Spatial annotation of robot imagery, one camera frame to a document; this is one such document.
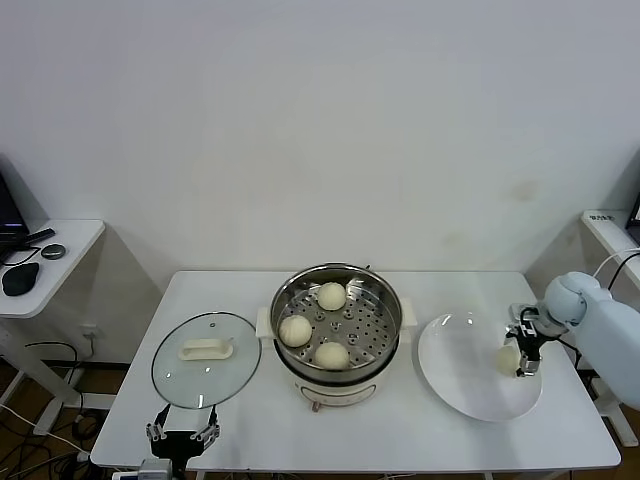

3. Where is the white side table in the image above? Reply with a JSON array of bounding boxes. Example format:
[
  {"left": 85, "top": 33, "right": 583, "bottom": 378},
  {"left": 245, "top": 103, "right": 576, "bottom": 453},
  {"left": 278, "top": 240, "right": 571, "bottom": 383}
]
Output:
[{"left": 0, "top": 218, "right": 107, "bottom": 436}]

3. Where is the steel steamer pot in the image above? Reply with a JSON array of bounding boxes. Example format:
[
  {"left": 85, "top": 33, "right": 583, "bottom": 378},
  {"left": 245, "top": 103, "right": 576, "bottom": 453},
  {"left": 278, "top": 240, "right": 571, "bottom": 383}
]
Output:
[{"left": 255, "top": 297, "right": 417, "bottom": 414}]

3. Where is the white hanging cable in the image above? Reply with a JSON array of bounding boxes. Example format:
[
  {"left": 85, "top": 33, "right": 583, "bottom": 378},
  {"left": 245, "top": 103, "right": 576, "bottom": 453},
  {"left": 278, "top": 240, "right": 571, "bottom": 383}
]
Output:
[{"left": 592, "top": 249, "right": 640, "bottom": 281}]

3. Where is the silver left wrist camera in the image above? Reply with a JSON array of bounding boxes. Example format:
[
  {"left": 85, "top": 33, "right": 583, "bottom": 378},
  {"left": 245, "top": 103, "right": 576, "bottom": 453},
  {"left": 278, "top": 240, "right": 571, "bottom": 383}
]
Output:
[{"left": 137, "top": 459, "right": 174, "bottom": 480}]

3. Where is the black cable with adapter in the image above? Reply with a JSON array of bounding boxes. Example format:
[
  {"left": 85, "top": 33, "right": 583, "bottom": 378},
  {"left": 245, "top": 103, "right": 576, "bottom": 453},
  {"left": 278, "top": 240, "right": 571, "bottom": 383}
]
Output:
[{"left": 607, "top": 252, "right": 640, "bottom": 291}]

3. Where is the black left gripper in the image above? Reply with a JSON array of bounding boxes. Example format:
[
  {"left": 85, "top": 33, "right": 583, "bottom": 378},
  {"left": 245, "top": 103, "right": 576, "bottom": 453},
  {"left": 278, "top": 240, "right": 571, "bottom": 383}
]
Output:
[{"left": 145, "top": 405, "right": 222, "bottom": 474}]

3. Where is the white steamed baozi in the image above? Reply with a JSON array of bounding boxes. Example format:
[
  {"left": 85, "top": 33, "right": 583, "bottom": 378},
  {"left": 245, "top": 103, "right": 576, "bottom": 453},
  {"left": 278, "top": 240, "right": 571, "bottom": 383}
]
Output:
[
  {"left": 496, "top": 345, "right": 521, "bottom": 378},
  {"left": 278, "top": 315, "right": 312, "bottom": 348},
  {"left": 313, "top": 341, "right": 350, "bottom": 371},
  {"left": 317, "top": 282, "right": 346, "bottom": 311}
]

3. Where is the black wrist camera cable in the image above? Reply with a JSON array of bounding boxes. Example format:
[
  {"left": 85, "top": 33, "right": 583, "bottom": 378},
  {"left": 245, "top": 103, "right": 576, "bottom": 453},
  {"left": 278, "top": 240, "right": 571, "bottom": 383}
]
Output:
[{"left": 542, "top": 330, "right": 576, "bottom": 352}]

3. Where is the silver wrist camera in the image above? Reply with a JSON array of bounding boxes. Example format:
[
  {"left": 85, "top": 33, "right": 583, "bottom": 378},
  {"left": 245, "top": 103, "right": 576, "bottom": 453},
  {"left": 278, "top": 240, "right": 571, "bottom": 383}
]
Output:
[
  {"left": 508, "top": 302, "right": 541, "bottom": 325},
  {"left": 137, "top": 459, "right": 174, "bottom": 480}
]

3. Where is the white floor cable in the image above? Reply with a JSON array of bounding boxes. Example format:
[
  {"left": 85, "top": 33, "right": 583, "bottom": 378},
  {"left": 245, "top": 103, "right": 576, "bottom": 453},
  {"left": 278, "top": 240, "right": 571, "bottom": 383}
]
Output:
[{"left": 0, "top": 402, "right": 91, "bottom": 459}]

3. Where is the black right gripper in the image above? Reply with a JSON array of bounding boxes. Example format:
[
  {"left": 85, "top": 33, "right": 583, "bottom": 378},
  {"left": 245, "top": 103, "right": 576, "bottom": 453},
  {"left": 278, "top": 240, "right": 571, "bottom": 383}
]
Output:
[{"left": 502, "top": 322, "right": 544, "bottom": 379}]

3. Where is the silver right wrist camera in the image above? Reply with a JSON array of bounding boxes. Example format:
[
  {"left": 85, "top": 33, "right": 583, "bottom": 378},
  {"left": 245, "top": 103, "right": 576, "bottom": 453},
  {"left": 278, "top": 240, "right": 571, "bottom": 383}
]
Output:
[{"left": 508, "top": 302, "right": 541, "bottom": 325}]

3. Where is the black laptop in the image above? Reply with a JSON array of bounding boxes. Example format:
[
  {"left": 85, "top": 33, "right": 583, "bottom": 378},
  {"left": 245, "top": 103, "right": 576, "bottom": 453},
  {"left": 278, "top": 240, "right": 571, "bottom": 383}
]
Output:
[{"left": 0, "top": 169, "right": 30, "bottom": 265}]

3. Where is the white desk with label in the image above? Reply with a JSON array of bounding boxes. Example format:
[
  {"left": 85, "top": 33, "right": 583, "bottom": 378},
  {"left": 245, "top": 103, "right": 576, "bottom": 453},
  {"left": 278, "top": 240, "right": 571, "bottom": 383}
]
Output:
[{"left": 579, "top": 208, "right": 640, "bottom": 446}]

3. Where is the black bar remote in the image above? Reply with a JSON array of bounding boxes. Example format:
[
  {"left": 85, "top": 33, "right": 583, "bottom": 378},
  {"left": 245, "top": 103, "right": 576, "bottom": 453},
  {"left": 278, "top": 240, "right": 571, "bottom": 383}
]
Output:
[{"left": 21, "top": 227, "right": 56, "bottom": 247}]

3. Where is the steel steamer basket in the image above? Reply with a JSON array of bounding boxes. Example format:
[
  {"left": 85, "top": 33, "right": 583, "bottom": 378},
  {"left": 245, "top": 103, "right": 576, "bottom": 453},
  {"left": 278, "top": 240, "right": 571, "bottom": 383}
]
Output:
[{"left": 269, "top": 263, "right": 403, "bottom": 384}]

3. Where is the black computer mouse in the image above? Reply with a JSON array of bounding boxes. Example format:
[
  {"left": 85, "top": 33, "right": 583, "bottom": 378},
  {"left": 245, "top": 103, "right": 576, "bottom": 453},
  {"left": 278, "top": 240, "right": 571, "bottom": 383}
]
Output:
[{"left": 1, "top": 261, "right": 41, "bottom": 297}]

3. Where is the glass pot lid cream handle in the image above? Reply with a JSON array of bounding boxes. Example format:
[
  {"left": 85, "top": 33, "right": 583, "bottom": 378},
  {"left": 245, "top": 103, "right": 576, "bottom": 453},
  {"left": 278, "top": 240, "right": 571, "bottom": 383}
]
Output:
[{"left": 150, "top": 311, "right": 263, "bottom": 410}]

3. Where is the black floor cable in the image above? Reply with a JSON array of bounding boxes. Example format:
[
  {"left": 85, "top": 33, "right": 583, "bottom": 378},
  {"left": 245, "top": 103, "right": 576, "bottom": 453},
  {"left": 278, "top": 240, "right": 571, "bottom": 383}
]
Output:
[{"left": 23, "top": 341, "right": 84, "bottom": 396}]

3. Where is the dark monitor on desk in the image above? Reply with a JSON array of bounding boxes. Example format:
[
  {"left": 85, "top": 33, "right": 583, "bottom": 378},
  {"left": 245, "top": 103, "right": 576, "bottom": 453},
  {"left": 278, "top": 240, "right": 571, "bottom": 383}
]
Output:
[{"left": 624, "top": 192, "right": 640, "bottom": 247}]

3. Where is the white round plate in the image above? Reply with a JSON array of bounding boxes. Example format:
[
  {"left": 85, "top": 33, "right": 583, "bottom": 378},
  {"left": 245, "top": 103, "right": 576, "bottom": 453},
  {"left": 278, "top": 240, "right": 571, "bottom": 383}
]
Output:
[{"left": 417, "top": 312, "right": 544, "bottom": 423}]

